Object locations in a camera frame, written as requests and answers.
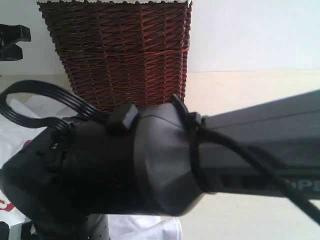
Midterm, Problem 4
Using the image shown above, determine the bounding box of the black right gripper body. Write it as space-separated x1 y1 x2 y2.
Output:
32 214 110 240

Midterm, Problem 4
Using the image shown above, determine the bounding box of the white t-shirt red print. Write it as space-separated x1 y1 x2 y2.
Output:
0 96 183 240

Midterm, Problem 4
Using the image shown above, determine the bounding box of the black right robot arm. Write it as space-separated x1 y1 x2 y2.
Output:
0 91 320 240

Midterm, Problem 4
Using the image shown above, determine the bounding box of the dark red wicker basket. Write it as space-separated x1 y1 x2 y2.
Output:
37 0 192 112

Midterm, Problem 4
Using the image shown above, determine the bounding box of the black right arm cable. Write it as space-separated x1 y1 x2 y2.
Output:
0 79 108 131

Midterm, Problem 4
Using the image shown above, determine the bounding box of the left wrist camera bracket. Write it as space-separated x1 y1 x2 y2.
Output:
0 24 32 62

